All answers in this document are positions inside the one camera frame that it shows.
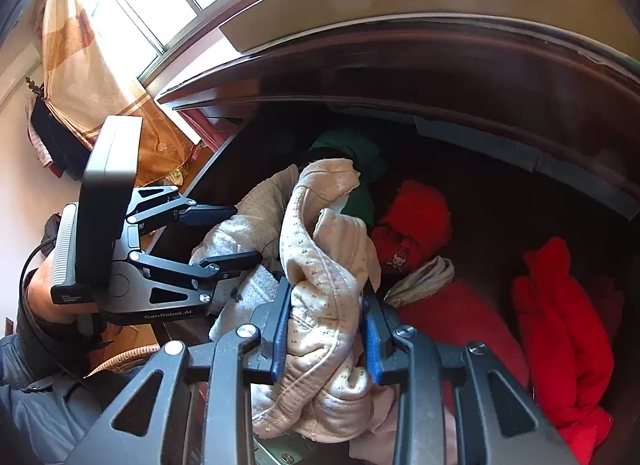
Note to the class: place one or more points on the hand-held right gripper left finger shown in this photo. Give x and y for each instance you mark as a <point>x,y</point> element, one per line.
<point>280,335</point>

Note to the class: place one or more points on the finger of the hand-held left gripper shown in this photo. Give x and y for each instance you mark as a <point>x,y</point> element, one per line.
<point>200,215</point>
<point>235,260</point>

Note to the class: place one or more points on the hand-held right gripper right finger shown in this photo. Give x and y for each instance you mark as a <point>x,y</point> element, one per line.
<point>372,340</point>

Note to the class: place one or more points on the white dotted underwear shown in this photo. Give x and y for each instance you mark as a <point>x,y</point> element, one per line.
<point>250,225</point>

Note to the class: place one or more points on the cream dotted underwear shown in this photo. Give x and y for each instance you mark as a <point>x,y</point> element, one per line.
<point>320,305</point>

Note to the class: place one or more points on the bright red sock roll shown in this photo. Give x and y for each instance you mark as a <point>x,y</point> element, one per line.
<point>415,220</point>

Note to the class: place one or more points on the green and black underwear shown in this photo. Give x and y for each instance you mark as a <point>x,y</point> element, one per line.
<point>370,155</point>

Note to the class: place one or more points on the dark wooden drawer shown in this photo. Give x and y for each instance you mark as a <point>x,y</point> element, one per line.
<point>490,195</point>

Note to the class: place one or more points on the bright red underwear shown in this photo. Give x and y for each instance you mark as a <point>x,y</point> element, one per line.
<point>560,325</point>

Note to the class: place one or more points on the person's left forearm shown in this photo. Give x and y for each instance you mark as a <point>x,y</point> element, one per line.
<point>30,395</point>

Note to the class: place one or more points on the beige striped underwear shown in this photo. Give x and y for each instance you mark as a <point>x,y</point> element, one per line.
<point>425,280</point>

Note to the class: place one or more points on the pale pink underwear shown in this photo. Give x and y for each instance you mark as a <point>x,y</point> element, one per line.
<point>370,440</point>

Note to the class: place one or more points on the person's left hand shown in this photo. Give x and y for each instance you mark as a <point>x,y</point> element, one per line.
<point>40,292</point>

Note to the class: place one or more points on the large red cloth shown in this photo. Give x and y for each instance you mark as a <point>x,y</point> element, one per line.
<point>460,320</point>

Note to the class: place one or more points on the dark hanging bag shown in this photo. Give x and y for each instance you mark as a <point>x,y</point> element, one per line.
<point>55,135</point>

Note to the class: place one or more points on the wicker basket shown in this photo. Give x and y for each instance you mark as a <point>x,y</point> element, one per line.
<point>120,357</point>

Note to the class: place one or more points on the beige patterned curtain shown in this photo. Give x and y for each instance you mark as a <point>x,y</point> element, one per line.
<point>85,70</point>

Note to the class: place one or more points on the curtain tieback hook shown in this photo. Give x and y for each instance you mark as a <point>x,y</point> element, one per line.
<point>32,84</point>

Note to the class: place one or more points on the dark wooden dresser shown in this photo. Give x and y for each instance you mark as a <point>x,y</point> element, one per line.
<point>450,65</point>

